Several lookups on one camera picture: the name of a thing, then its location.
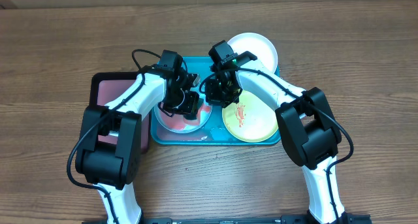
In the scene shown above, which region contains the black rectangular water tray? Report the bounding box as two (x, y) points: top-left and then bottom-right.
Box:
(89, 72), (151, 154)

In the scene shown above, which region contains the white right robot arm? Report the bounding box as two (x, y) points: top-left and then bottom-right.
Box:
(199, 58), (349, 223)

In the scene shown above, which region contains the yellow plate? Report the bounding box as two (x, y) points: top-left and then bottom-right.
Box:
(222, 91), (278, 143)

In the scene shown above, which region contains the green and pink sponge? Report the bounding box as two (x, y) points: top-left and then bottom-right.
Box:
(184, 99), (199, 120)

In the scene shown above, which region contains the light blue plate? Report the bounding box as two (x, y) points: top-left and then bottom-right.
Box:
(153, 93), (212, 134)

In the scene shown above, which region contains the teal serving tray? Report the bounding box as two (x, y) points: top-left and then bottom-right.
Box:
(150, 56), (282, 146)

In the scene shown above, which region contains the white plate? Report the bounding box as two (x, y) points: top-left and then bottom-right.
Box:
(227, 33), (278, 73)

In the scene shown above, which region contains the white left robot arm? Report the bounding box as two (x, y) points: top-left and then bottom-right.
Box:
(66, 71), (200, 223)

